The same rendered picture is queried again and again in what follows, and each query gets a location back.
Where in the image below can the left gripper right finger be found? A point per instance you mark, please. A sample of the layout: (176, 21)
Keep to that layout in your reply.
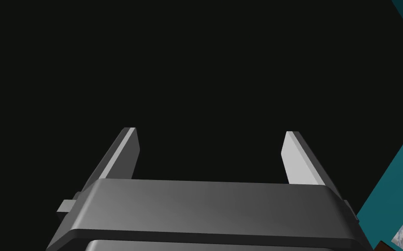
(300, 162)

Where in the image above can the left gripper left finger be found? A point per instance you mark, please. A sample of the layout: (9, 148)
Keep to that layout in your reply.
(121, 157)

